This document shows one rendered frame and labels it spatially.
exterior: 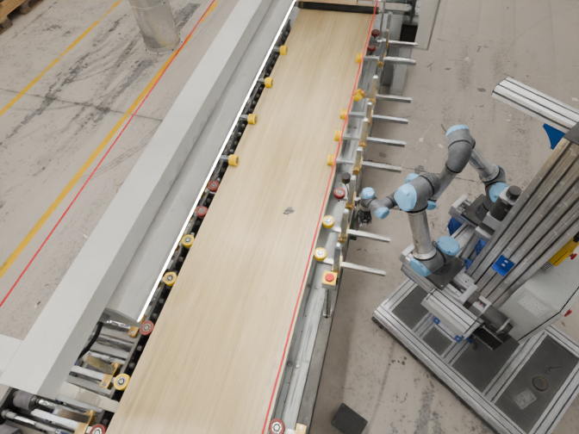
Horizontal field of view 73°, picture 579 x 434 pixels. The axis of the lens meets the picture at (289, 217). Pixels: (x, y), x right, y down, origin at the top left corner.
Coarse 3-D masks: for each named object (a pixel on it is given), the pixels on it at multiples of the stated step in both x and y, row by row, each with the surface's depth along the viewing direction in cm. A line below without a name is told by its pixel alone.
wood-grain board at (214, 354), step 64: (320, 64) 353; (256, 128) 310; (320, 128) 306; (256, 192) 274; (320, 192) 271; (192, 256) 248; (256, 256) 245; (192, 320) 224; (256, 320) 222; (128, 384) 206; (192, 384) 205; (256, 384) 203
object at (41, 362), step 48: (240, 0) 118; (240, 48) 108; (192, 96) 93; (192, 144) 90; (144, 192) 77; (96, 240) 72; (96, 288) 66; (0, 336) 62; (48, 336) 62; (48, 384) 59
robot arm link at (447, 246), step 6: (438, 240) 202; (444, 240) 202; (450, 240) 202; (456, 240) 203; (438, 246) 201; (444, 246) 200; (450, 246) 200; (456, 246) 200; (444, 252) 200; (450, 252) 198; (456, 252) 199; (444, 258) 199; (450, 258) 202; (444, 264) 208
